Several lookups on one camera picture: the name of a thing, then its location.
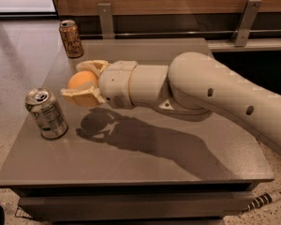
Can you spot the metal bracket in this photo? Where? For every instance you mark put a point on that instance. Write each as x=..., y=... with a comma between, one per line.
x=106, y=20
x=242, y=32

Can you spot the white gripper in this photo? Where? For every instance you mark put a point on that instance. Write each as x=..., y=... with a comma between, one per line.
x=116, y=82

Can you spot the right metal bracket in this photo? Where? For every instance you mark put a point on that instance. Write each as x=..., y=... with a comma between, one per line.
x=242, y=32

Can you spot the orange fruit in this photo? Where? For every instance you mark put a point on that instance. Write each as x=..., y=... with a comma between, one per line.
x=80, y=78

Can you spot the grey table drawer unit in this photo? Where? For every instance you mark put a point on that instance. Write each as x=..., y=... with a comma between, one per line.
x=82, y=204

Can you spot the left metal bracket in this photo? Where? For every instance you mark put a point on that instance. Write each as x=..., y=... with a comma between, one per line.
x=106, y=20

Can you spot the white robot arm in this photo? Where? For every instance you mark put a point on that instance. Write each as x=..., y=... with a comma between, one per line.
x=191, y=87

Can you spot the silver green 7up can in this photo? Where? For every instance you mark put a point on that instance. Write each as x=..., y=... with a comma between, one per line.
x=46, y=111

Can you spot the orange brown soda can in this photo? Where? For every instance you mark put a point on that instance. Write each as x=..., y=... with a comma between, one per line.
x=70, y=36

